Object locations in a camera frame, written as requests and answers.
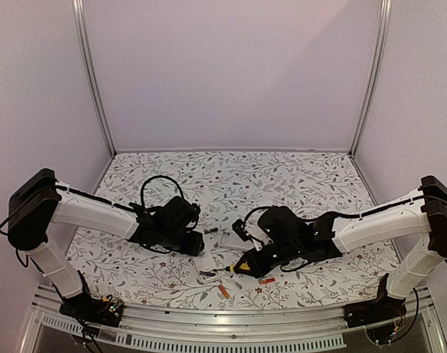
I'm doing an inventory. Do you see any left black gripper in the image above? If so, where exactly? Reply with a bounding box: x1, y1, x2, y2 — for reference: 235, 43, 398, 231
159, 229, 204, 258

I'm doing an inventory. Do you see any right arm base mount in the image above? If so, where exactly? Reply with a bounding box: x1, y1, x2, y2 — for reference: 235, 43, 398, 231
343, 299, 407, 346

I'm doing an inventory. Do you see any orange AA battery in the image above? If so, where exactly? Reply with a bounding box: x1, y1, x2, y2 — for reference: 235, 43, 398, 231
218, 285, 229, 299

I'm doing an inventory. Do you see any yellow handled screwdriver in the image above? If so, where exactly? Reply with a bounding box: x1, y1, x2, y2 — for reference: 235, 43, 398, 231
213, 263, 250, 273

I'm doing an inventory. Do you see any aluminium frame post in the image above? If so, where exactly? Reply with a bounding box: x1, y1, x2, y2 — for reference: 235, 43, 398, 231
348, 0, 392, 159
71, 0, 117, 158

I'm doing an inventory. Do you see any blue AA battery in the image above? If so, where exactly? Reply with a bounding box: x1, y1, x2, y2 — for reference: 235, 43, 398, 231
199, 271, 216, 277

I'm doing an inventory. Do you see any left aluminium frame post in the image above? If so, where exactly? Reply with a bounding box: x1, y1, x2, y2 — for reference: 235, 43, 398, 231
71, 0, 117, 158

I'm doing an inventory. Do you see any floral patterned table mat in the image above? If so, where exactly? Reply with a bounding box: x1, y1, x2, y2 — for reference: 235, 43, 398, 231
67, 151, 399, 310

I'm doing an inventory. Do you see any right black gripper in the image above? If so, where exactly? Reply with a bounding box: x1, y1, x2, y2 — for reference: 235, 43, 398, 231
235, 238, 301, 278

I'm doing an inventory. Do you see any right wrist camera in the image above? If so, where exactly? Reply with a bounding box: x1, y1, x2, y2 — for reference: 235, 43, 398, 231
232, 219, 264, 251

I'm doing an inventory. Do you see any plain white remote control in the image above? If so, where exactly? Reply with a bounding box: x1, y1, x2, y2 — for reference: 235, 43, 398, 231
218, 232, 254, 252

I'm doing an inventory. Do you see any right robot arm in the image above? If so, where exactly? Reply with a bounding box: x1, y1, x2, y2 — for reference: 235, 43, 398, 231
230, 176, 447, 321

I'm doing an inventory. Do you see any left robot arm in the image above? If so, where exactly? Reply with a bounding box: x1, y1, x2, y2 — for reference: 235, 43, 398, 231
0, 168, 204, 319

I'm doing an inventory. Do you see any red AA battery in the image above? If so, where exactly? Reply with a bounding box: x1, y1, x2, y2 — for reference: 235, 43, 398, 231
259, 278, 275, 285

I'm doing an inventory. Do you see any purple black AA battery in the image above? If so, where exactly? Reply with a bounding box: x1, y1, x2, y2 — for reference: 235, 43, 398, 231
204, 227, 219, 234

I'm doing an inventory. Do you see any right aluminium frame post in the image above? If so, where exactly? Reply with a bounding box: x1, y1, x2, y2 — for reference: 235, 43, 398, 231
348, 0, 392, 159

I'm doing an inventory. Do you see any front aluminium rail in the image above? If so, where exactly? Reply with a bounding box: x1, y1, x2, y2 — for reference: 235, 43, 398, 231
17, 285, 447, 353

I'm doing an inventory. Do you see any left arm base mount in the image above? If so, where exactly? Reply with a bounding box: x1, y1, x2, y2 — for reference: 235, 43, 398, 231
60, 293, 124, 327

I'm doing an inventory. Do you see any white remote with screen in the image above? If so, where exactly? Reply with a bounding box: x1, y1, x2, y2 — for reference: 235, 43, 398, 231
193, 256, 218, 283

